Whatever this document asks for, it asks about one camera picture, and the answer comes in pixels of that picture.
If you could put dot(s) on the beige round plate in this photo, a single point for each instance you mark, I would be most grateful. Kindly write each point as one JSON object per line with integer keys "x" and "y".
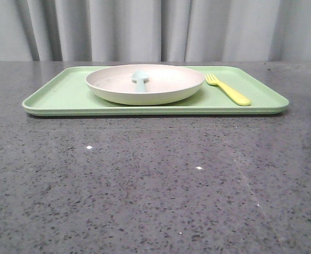
{"x": 166, "y": 84}

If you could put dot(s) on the yellow plastic fork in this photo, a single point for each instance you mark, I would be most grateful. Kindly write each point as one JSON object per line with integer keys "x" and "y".
{"x": 234, "y": 95}

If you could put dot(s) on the light blue plastic spoon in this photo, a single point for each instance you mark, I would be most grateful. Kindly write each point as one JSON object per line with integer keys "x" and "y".
{"x": 140, "y": 77}

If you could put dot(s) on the light green plastic tray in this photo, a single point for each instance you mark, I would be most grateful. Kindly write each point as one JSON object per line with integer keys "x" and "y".
{"x": 68, "y": 95}

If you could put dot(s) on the grey pleated curtain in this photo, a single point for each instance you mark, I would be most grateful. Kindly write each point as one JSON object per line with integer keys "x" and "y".
{"x": 155, "y": 30}

